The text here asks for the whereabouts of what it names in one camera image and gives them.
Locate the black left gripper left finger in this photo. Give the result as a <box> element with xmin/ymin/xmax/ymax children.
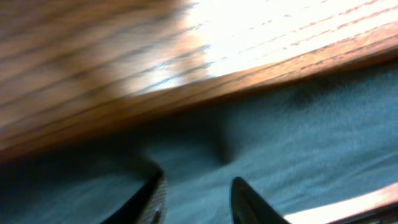
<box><xmin>101</xmin><ymin>170</ymin><xmax>167</xmax><ymax>224</ymax></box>

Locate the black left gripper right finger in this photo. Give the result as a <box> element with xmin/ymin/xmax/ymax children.
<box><xmin>230</xmin><ymin>177</ymin><xmax>289</xmax><ymax>224</ymax></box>

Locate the black t-shirt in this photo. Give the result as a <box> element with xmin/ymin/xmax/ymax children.
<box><xmin>1</xmin><ymin>62</ymin><xmax>397</xmax><ymax>224</ymax></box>

